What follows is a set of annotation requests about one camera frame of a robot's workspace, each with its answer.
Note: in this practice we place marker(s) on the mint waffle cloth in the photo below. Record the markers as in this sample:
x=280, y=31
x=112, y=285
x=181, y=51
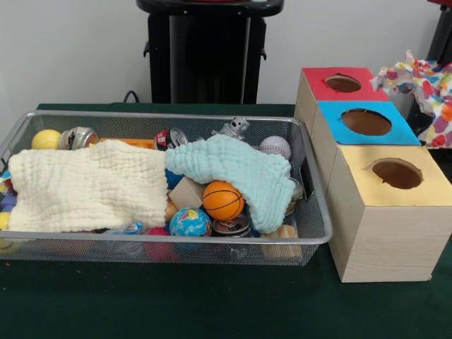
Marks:
x=247, y=169

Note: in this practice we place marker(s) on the yellow ball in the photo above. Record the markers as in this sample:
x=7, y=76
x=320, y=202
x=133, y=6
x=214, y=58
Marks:
x=46, y=140

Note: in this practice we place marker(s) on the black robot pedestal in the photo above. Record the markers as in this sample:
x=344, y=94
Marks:
x=205, y=56

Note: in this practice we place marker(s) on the shallow clear mesh bin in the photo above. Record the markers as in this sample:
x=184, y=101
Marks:
x=141, y=251

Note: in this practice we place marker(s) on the blue globe ball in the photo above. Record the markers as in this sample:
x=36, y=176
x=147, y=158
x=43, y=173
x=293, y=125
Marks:
x=189, y=223

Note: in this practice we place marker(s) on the wooden box with three holes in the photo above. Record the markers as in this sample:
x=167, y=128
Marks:
x=381, y=226

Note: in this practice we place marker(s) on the crushed silver drink can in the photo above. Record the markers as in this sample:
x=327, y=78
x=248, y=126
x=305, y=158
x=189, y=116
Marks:
x=79, y=138

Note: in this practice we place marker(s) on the white baseball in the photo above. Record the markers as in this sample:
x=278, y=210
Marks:
x=275, y=147

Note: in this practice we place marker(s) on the orange toy basketball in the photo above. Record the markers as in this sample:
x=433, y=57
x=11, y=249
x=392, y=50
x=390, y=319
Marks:
x=223, y=201

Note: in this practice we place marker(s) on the multicoloured patterned cloth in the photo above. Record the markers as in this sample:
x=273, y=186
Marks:
x=427, y=92

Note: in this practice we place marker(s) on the plain wooden block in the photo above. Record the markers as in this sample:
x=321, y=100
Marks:
x=185, y=194

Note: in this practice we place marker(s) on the cream waffle cloth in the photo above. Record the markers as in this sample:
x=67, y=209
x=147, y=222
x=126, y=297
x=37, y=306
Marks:
x=78, y=187

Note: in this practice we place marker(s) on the grey toy robot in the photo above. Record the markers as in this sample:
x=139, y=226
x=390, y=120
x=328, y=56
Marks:
x=233, y=128

